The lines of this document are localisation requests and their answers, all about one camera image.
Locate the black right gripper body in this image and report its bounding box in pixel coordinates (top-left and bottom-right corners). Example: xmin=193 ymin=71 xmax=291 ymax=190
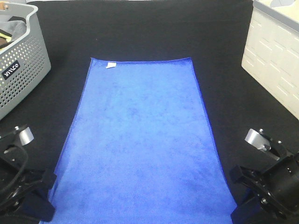
xmin=229 ymin=129 xmax=299 ymax=221

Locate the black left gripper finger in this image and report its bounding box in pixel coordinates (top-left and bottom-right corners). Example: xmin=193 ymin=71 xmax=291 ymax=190
xmin=20 ymin=184 xmax=55 ymax=222
xmin=230 ymin=189 xmax=284 ymax=224

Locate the grey cloth in basket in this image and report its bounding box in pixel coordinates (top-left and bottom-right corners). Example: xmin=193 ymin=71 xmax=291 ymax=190
xmin=0 ymin=20 xmax=27 ymax=42

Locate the white plastic storage basket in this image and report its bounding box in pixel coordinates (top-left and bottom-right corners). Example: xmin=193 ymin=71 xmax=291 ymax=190
xmin=242 ymin=0 xmax=299 ymax=118

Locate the blue microfiber towel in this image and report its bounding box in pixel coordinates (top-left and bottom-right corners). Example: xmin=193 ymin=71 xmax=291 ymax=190
xmin=49 ymin=58 xmax=236 ymax=224

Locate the yellow black item in basket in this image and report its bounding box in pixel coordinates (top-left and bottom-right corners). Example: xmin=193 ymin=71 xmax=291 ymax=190
xmin=0 ymin=30 xmax=12 ymax=44

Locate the grey perforated laundry basket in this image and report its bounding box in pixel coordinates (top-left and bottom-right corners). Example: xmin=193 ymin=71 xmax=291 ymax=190
xmin=0 ymin=2 xmax=51 ymax=118

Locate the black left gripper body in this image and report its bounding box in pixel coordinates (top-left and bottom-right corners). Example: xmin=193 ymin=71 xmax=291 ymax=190
xmin=0 ymin=125 xmax=57 ymax=211

